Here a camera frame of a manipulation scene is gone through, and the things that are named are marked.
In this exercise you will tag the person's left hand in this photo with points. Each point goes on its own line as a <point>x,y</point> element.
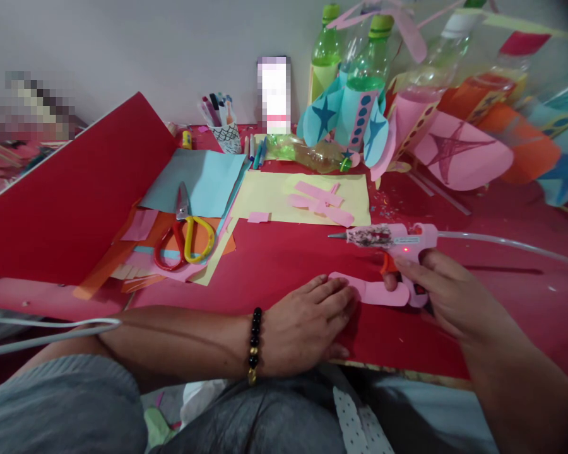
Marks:
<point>303,326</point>

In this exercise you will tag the person's right hand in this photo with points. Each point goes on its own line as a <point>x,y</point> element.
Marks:
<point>449,293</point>

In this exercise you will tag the pink paper strip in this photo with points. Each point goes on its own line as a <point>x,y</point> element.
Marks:
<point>378,288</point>

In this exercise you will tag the pink hot glue gun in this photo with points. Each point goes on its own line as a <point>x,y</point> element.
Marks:
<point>397,236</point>

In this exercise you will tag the red table mat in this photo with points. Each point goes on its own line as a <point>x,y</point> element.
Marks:
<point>288,255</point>

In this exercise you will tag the clear plastic straws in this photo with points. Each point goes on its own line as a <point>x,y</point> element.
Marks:
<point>442,191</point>

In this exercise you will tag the white dotted cloth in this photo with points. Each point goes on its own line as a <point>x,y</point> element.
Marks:
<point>359,421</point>

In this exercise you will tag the small pink paper piece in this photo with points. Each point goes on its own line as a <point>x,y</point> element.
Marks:
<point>258,217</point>

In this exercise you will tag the pale yellow paper sheet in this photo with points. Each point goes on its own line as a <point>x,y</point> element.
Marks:
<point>265,198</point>

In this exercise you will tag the red and yellow scissors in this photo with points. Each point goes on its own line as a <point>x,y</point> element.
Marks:
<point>184,227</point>

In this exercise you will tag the fringed pink paper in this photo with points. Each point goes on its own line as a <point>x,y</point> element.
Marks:
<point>142,272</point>

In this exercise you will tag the clear bottle pink paper rocket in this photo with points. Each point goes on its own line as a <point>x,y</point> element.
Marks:
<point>435,123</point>

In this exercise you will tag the empty clear plastic bottle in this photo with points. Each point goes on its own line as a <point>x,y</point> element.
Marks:
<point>312,153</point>

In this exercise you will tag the light blue paper sheets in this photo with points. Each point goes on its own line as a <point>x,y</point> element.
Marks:
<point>203,179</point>

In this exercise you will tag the loose coloured pens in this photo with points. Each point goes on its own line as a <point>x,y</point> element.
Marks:
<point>257,153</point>

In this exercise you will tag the blue paper rocket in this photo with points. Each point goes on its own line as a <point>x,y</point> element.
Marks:
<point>565,156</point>

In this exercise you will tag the red cap bottle orange rocket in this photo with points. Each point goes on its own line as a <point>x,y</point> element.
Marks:
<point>511,118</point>

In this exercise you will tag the pink paper scrap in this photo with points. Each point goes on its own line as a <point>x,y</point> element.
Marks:
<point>139,226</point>

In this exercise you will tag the person's legs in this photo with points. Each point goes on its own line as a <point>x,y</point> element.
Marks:
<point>123,411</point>

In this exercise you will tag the white patterned pen cup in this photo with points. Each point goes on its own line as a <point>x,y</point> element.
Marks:
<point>228,138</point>

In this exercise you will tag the orange paper sheets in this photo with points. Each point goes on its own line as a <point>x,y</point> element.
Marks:
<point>104,269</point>

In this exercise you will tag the green bottle blue fin rocket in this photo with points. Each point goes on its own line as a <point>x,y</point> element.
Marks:
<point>364,94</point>

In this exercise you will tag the yellow glue stick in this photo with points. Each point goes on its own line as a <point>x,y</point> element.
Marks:
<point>187,138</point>

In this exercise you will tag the bunch of pens in cup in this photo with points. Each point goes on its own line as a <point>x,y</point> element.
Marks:
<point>217,109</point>

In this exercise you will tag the large red cardboard sheet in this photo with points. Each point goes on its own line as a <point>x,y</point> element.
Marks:
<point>75,198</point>

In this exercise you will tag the green bottle yellow paper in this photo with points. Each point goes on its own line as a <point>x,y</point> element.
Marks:
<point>325,52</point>

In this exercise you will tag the pink paper blades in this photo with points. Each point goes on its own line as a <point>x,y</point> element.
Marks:
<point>402,23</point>

